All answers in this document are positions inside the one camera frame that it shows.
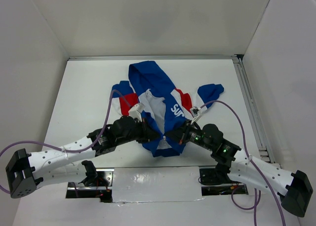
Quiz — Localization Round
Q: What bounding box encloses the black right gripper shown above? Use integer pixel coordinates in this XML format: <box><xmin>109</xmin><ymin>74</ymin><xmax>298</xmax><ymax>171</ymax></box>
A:
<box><xmin>165</xmin><ymin>119</ymin><xmax>214</xmax><ymax>151</ymax></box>

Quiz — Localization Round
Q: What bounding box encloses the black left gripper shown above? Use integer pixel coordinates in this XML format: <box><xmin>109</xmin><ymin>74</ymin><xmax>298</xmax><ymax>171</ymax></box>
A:
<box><xmin>116</xmin><ymin>117</ymin><xmax>160</xmax><ymax>145</ymax></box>

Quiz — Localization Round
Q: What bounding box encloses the blue white red jacket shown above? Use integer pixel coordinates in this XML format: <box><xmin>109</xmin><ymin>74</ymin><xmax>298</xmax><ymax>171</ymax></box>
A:
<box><xmin>112</xmin><ymin>61</ymin><xmax>224</xmax><ymax>157</ymax></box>

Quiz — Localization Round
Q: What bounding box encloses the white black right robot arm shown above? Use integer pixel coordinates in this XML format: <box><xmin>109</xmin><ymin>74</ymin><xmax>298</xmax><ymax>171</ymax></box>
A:
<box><xmin>166</xmin><ymin>124</ymin><xmax>313</xmax><ymax>218</ymax></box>

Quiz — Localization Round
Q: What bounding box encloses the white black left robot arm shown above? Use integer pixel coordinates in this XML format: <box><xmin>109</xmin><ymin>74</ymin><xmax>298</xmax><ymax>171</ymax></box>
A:
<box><xmin>5</xmin><ymin>116</ymin><xmax>160</xmax><ymax>198</ymax></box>

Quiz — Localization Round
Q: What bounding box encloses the white taped cover panel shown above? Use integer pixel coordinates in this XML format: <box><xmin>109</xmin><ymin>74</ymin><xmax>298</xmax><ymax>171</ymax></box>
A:
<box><xmin>112</xmin><ymin>167</ymin><xmax>202</xmax><ymax>203</ymax></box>

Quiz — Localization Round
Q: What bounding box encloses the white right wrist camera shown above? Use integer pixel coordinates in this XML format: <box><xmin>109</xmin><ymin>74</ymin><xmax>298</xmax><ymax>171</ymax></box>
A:
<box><xmin>190</xmin><ymin>106</ymin><xmax>202</xmax><ymax>125</ymax></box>

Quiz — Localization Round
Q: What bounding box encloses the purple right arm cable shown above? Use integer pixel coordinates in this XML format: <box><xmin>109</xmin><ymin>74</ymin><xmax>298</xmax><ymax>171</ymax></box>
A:
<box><xmin>197</xmin><ymin>100</ymin><xmax>287</xmax><ymax>226</ymax></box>

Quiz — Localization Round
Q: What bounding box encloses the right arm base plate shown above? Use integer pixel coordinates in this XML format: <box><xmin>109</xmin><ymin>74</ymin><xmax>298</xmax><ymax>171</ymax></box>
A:
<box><xmin>198</xmin><ymin>168</ymin><xmax>248</xmax><ymax>196</ymax></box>

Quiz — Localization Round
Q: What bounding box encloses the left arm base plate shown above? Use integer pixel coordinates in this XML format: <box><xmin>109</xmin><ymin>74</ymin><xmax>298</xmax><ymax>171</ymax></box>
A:
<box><xmin>66</xmin><ymin>168</ymin><xmax>114</xmax><ymax>203</ymax></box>

